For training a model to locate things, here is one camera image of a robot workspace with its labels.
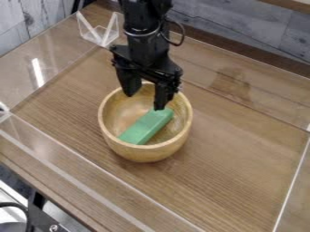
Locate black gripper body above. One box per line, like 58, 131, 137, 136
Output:
110, 30, 183, 84

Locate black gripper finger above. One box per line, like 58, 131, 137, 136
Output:
154, 80, 181, 111
115, 64, 142, 97

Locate wooden bowl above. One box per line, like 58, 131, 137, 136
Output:
98, 82, 193, 162

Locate green rectangular block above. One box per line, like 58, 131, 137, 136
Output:
119, 108, 175, 145

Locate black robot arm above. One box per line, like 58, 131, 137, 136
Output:
110, 0, 186, 111

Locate clear acrylic tray walls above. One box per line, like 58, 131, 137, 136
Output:
0, 11, 310, 232

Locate clear acrylic corner bracket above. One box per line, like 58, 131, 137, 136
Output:
77, 12, 121, 48

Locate black cable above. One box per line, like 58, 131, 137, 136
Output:
0, 201, 32, 232

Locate black table leg bracket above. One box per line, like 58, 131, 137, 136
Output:
26, 191, 83, 232

